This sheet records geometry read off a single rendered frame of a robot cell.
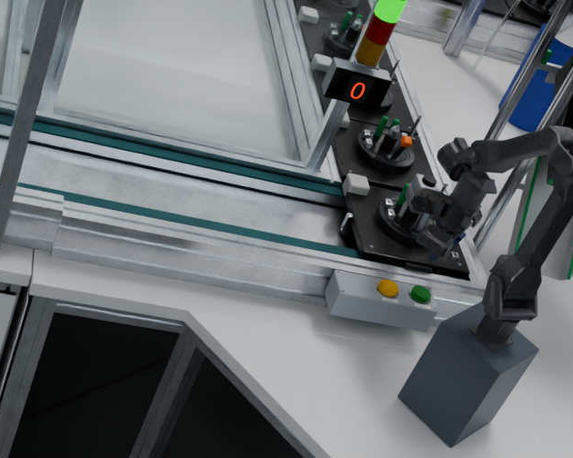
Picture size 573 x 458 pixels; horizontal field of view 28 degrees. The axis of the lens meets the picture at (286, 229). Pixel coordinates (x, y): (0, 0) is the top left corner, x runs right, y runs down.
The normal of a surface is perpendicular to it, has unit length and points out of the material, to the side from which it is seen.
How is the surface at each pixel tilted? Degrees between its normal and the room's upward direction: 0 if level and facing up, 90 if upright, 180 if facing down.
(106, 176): 0
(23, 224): 90
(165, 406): 90
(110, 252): 90
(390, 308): 90
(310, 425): 0
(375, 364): 0
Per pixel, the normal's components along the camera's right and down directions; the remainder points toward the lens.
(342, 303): 0.12, 0.63
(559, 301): 0.34, -0.75
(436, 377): -0.66, 0.24
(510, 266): -0.60, -0.42
